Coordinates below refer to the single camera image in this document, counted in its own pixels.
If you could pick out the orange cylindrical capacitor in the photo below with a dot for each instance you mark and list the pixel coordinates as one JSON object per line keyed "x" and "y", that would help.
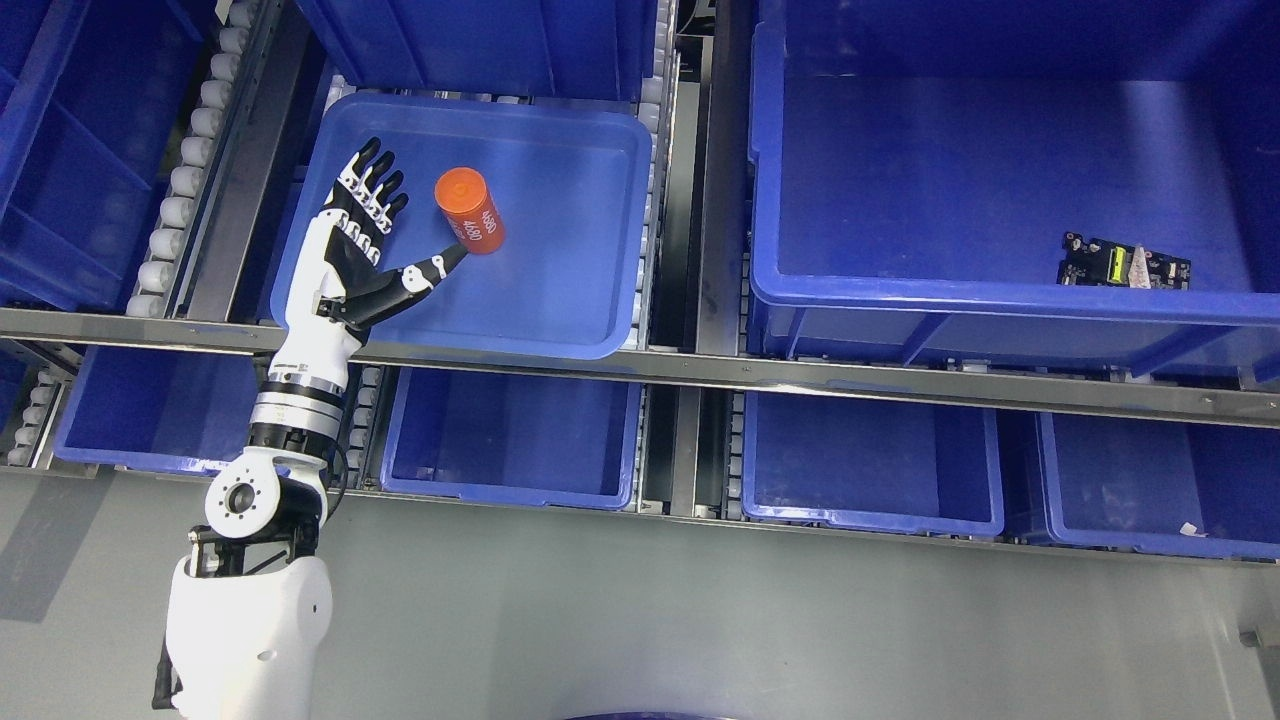
{"x": 466, "y": 202}

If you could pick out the blue bin far left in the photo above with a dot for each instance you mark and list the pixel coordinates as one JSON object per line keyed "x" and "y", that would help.
{"x": 91, "y": 92}

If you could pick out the blue lower bin left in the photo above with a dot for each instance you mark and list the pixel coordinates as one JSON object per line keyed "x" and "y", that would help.
{"x": 171, "y": 412}

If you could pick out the black circuit board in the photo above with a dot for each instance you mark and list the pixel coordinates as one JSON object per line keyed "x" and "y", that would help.
{"x": 1096, "y": 262}

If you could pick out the blue lower bin far right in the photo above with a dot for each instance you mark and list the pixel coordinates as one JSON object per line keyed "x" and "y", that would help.
{"x": 1179, "y": 489}

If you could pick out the blue lower bin middle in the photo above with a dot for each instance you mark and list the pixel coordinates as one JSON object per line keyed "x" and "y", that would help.
{"x": 526, "y": 440}

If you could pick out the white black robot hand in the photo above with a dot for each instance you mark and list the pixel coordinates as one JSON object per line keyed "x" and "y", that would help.
{"x": 338, "y": 290}

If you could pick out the blue lower bin centre-right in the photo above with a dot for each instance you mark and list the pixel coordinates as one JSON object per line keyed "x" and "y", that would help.
{"x": 878, "y": 466}

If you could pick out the white roller track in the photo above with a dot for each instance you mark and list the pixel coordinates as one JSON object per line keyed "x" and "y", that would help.
{"x": 172, "y": 244}

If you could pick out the blue bin upper middle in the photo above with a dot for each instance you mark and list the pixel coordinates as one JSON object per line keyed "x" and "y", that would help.
{"x": 586, "y": 50}

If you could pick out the metal shelf rail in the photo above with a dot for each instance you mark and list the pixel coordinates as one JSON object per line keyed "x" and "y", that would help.
{"x": 1040, "y": 393}

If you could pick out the large blue bin right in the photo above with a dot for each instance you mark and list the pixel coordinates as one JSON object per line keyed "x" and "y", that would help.
{"x": 917, "y": 164}

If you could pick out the blue shallow tray bin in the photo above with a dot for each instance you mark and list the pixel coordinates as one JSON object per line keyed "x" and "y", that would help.
{"x": 569, "y": 185}

